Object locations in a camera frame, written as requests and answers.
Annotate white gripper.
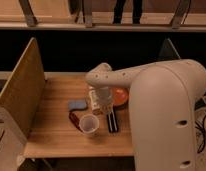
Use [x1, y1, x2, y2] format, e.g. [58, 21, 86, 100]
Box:
[96, 87, 113, 114]

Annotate blue grey eraser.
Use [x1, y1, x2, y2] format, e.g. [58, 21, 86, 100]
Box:
[68, 100, 87, 111]

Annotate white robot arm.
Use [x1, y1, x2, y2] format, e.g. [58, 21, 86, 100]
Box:
[86, 59, 206, 171]

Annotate white rectangular box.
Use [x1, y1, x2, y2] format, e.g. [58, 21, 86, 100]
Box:
[89, 87, 102, 115]

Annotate orange round plate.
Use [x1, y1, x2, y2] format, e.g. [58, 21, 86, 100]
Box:
[112, 87, 129, 107]

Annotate clear plastic cup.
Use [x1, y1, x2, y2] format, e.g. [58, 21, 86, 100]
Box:
[79, 114, 99, 136]

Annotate wooden side panel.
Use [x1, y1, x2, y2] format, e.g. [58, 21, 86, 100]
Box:
[0, 38, 45, 143]

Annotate black cables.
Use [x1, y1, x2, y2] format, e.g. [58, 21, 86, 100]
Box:
[194, 96, 206, 155]

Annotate wooden shelf rail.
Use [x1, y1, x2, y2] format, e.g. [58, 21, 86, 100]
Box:
[0, 0, 206, 32]

